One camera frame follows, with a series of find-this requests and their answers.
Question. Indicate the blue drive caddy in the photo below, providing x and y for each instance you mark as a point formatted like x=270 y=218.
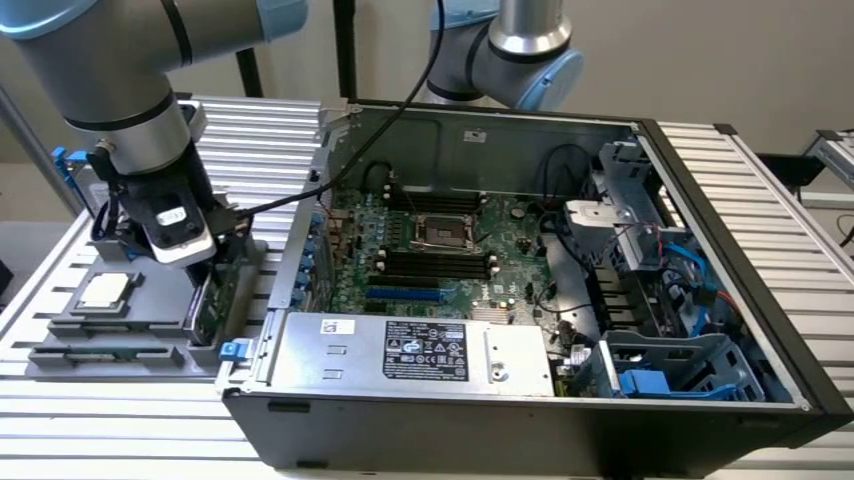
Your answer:
x=644 y=385

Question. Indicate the CPU socket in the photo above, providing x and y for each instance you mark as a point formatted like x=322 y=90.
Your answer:
x=445 y=229

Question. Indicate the black RAM slot bank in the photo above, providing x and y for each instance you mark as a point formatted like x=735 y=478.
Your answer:
x=437 y=265
x=434 y=200

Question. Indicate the blue latch clip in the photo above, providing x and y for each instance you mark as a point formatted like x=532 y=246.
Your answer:
x=232 y=350

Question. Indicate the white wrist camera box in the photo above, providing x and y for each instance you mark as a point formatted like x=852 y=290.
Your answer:
x=177 y=232

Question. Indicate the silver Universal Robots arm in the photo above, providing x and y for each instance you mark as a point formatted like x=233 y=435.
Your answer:
x=114 y=60

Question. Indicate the silver power supply unit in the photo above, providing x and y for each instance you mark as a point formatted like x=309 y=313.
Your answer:
x=410 y=350

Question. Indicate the silver CPU chip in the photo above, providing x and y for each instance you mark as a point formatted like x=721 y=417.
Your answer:
x=103 y=290

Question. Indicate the black stand pole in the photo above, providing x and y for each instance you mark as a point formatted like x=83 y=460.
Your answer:
x=346 y=47
x=250 y=72

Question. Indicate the blue expansion slot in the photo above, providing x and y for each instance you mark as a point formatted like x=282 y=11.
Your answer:
x=406 y=295

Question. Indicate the silver disk bay cage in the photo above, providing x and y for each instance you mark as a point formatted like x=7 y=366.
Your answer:
x=621 y=220

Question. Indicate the green motherboard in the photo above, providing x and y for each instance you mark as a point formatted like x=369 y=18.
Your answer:
x=454 y=265

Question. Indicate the black open PC case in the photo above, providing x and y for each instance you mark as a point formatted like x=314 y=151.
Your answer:
x=534 y=425

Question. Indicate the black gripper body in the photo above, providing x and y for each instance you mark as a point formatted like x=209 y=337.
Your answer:
x=143 y=197

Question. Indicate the grey drive bay bracket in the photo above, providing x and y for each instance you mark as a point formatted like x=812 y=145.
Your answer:
x=675 y=365

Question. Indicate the green graphics card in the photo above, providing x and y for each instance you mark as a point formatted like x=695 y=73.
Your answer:
x=213 y=295

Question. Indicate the grey parts rack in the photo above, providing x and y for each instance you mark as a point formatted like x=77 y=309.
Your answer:
x=143 y=315

